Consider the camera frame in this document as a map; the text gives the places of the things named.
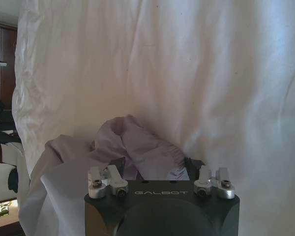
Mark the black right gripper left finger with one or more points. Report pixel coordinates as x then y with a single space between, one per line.
113 177

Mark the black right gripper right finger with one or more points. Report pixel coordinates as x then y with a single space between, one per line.
204 179

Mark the pale lilac garment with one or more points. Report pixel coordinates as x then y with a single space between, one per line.
147 150

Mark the white bed sheet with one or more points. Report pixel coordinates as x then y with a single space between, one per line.
177 73

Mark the small black hanging cloth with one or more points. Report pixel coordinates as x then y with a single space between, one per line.
13 180

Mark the white cushioned furniture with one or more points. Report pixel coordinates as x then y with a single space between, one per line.
1 172

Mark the black garment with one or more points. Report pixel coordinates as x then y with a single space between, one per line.
2 123

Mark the brown wooden cabinet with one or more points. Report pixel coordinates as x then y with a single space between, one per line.
5 49

